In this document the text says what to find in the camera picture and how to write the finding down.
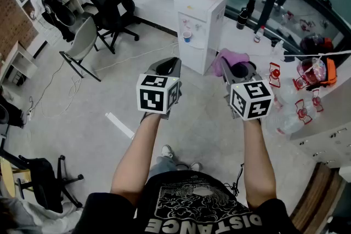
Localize wooden panel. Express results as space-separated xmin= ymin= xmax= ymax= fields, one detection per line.
xmin=290 ymin=163 xmax=345 ymax=233

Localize purple cloth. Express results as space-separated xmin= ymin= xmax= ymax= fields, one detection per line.
xmin=212 ymin=48 xmax=250 ymax=77

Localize white cabinet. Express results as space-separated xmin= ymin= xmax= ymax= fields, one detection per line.
xmin=287 ymin=50 xmax=351 ymax=169

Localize person's right forearm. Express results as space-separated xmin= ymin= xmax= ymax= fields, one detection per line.
xmin=242 ymin=117 xmax=276 ymax=210

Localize black cable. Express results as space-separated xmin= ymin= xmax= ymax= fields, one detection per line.
xmin=223 ymin=163 xmax=245 ymax=198

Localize black bottle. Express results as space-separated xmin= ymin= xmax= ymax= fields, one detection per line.
xmin=236 ymin=7 xmax=249 ymax=30
xmin=246 ymin=0 xmax=256 ymax=18

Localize black office chair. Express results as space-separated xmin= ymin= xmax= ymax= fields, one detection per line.
xmin=0 ymin=155 xmax=84 ymax=213
xmin=87 ymin=0 xmax=140 ymax=55

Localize white low ledge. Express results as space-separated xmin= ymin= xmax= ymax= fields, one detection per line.
xmin=127 ymin=0 xmax=302 ymax=69

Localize small clear bottle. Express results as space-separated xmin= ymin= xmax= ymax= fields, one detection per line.
xmin=271 ymin=39 xmax=285 ymax=58

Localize pile of clear plastic bottles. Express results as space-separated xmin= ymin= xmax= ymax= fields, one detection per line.
xmin=264 ymin=61 xmax=325 ymax=135

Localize yellow round table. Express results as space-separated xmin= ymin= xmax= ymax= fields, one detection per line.
xmin=0 ymin=157 xmax=15 ymax=198

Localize person's left shoe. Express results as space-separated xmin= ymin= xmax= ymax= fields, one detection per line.
xmin=160 ymin=144 xmax=174 ymax=159

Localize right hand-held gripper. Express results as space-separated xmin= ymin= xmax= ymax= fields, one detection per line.
xmin=218 ymin=57 xmax=275 ymax=122

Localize person's blue jeans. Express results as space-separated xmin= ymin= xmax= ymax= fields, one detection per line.
xmin=148 ymin=156 xmax=179 ymax=180

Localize grey folding chair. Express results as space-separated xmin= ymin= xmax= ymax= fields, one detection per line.
xmin=59 ymin=16 xmax=102 ymax=82

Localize person's left forearm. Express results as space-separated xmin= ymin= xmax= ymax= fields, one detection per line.
xmin=110 ymin=113 xmax=161 ymax=206

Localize grey garment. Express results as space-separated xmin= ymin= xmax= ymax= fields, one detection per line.
xmin=0 ymin=197 xmax=75 ymax=234

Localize person's shoe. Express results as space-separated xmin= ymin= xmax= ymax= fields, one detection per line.
xmin=160 ymin=144 xmax=174 ymax=159
xmin=188 ymin=161 xmax=203 ymax=172

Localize person's right shoe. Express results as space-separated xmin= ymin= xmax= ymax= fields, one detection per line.
xmin=188 ymin=161 xmax=203 ymax=172

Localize white water dispenser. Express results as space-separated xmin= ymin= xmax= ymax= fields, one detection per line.
xmin=173 ymin=0 xmax=228 ymax=76

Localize white desk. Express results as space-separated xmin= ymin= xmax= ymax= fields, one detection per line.
xmin=0 ymin=41 xmax=38 ymax=87

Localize white string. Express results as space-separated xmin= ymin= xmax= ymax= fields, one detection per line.
xmin=284 ymin=50 xmax=351 ymax=60

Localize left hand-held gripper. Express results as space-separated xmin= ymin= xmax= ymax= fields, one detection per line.
xmin=136 ymin=56 xmax=183 ymax=124

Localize orange and black case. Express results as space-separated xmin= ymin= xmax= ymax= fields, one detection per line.
xmin=307 ymin=57 xmax=338 ymax=91

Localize person's black printed t-shirt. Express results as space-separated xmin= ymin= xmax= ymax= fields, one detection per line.
xmin=79 ymin=171 xmax=302 ymax=234

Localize white cable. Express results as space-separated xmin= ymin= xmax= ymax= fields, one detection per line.
xmin=29 ymin=41 xmax=180 ymax=120

